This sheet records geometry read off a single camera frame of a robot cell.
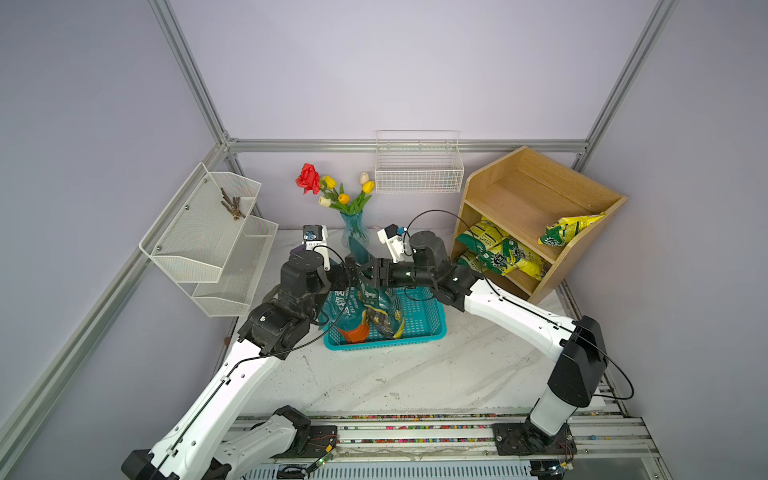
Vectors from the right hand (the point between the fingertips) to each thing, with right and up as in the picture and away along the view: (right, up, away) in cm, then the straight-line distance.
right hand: (361, 278), depth 72 cm
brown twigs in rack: (-39, +20, +14) cm, 46 cm away
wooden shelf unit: (+53, +19, +11) cm, 57 cm away
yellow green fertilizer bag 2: (+37, +12, +21) cm, 44 cm away
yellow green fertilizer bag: (+47, +4, +12) cm, 48 cm away
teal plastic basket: (+18, -16, +23) cm, 33 cm away
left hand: (-6, +6, -4) cm, 9 cm away
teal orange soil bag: (-5, -8, +2) cm, 9 cm away
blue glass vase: (-6, +13, +37) cm, 40 cm away
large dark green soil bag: (+6, -6, -7) cm, 11 cm away
